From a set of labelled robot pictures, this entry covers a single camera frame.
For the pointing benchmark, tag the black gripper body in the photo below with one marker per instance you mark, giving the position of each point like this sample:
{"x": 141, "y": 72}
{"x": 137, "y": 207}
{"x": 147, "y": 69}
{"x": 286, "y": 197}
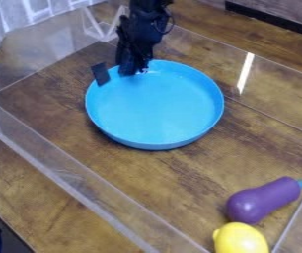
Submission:
{"x": 141, "y": 32}

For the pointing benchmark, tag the small black tab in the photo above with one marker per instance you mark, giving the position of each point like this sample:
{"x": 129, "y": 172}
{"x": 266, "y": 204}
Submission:
{"x": 101, "y": 73}

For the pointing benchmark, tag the purple toy eggplant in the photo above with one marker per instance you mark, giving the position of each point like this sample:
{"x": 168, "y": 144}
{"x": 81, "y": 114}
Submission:
{"x": 253, "y": 204}

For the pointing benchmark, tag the clear acrylic enclosure wall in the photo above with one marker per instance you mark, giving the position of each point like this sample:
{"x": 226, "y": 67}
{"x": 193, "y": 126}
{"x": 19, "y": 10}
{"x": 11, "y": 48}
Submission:
{"x": 78, "y": 193}

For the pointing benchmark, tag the white patterned curtain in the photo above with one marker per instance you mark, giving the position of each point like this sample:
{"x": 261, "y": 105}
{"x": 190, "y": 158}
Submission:
{"x": 22, "y": 13}

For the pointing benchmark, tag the yellow toy lemon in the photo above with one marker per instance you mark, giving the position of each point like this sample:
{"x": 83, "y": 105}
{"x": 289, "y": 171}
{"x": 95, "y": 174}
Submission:
{"x": 240, "y": 238}

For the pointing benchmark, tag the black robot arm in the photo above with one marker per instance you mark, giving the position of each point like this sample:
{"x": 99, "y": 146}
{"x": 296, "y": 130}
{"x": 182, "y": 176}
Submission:
{"x": 150, "y": 5}

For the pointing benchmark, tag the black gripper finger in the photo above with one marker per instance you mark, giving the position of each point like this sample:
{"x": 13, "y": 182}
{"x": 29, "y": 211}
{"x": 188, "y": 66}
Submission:
{"x": 126, "y": 60}
{"x": 142, "y": 62}

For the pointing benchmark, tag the blue round plate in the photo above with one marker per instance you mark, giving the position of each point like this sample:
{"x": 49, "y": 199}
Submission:
{"x": 157, "y": 110}

